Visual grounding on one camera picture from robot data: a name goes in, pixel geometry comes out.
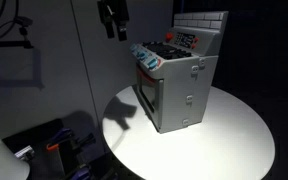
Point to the white cylindrical base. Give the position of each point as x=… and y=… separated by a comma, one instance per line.
x=0, y=156

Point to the black storage box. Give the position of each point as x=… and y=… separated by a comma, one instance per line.
x=34, y=136

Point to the red round stove knob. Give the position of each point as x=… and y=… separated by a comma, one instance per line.
x=169, y=36

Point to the silver metal tool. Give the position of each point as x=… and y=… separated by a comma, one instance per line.
x=24, y=154

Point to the grey toy stove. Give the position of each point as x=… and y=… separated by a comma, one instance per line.
x=180, y=86

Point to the round white table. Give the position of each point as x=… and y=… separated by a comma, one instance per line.
x=217, y=150

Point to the blue stove knob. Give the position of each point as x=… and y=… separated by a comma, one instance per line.
x=153, y=63
x=138, y=51
x=143, y=56
x=133, y=47

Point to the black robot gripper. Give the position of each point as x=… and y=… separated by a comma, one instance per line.
x=112, y=10

